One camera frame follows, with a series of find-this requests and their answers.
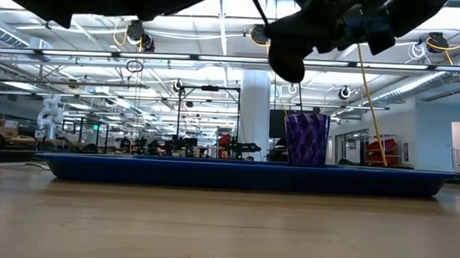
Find blue plastic tray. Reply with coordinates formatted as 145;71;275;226
32;149;460;200

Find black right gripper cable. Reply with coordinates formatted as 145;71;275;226
243;0;272;27

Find black monitor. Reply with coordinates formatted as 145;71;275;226
268;108;294;141

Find white building column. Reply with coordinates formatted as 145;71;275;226
237;69;273;162

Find black aluminium table frame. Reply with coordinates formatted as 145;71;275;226
0;148;460;186

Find red storage bins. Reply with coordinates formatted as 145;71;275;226
364;137;400;167

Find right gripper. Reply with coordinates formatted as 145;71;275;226
263;0;398;89

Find black frame rig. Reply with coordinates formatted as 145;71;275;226
175;83;242;156

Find yellow cable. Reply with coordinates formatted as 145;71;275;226
351;43;395;169

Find purple faceted plastic cup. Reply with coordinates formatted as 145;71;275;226
282;111;332;169

